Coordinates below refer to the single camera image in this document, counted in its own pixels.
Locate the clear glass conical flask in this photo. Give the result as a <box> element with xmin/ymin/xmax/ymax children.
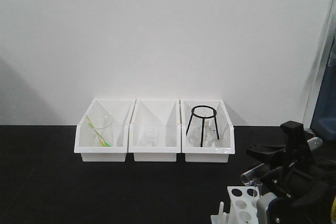
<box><xmin>188</xmin><ymin>119</ymin><xmax>217</xmax><ymax>147</ymax></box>

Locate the white test tube rack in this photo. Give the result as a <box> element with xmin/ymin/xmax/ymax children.
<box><xmin>211</xmin><ymin>186</ymin><xmax>260</xmax><ymax>223</ymax></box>

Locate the white right storage bin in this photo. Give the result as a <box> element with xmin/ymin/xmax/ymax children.
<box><xmin>180</xmin><ymin>99</ymin><xmax>235</xmax><ymax>163</ymax></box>

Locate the black wire tripod stand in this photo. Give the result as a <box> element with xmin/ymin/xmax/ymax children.
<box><xmin>186</xmin><ymin>105</ymin><xmax>219</xmax><ymax>147</ymax></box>

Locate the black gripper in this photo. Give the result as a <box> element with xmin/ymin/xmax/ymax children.
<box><xmin>246</xmin><ymin>121</ymin><xmax>335</xmax><ymax>223</ymax></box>

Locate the white storage bin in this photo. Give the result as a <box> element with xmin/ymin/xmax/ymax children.
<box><xmin>74</xmin><ymin>99</ymin><xmax>136</xmax><ymax>162</ymax></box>
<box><xmin>180</xmin><ymin>99</ymin><xmax>235</xmax><ymax>163</ymax></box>
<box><xmin>128</xmin><ymin>99</ymin><xmax>182</xmax><ymax>162</ymax></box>

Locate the clear glass test tube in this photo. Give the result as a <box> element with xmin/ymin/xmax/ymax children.
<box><xmin>240</xmin><ymin>136</ymin><xmax>323</xmax><ymax>186</ymax></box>

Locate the white middle storage bin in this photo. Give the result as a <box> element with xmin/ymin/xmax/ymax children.
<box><xmin>128</xmin><ymin>99</ymin><xmax>182</xmax><ymax>162</ymax></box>

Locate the white left storage bin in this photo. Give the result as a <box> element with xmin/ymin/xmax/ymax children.
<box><xmin>74</xmin><ymin>99</ymin><xmax>136</xmax><ymax>162</ymax></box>

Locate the clear glass beaker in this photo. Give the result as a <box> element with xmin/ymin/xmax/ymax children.
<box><xmin>91</xmin><ymin>115</ymin><xmax>114</xmax><ymax>147</ymax></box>

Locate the grey pegboard drying rack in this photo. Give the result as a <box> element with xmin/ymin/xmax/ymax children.
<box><xmin>311</xmin><ymin>0</ymin><xmax>335</xmax><ymax>141</ymax></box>

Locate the small clear glass flask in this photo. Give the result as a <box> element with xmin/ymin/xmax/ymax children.
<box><xmin>144</xmin><ymin>128</ymin><xmax>160</xmax><ymax>147</ymax></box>

